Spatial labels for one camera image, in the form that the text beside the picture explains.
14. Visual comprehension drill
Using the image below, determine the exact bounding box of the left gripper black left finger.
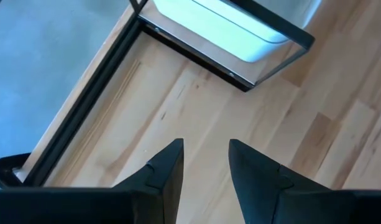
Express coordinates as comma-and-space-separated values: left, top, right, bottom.
112, 138, 185, 224

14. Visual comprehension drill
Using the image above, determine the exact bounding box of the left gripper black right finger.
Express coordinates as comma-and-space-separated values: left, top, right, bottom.
229, 139, 331, 224

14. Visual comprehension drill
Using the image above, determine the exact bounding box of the white plastic basket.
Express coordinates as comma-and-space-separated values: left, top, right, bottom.
152, 0, 322, 63

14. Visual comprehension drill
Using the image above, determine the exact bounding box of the black aluminium table frame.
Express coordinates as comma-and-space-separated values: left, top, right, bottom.
22, 6, 146, 188

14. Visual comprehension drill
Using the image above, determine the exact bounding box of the black frame wooden shelf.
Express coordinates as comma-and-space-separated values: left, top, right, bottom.
127, 0, 316, 93

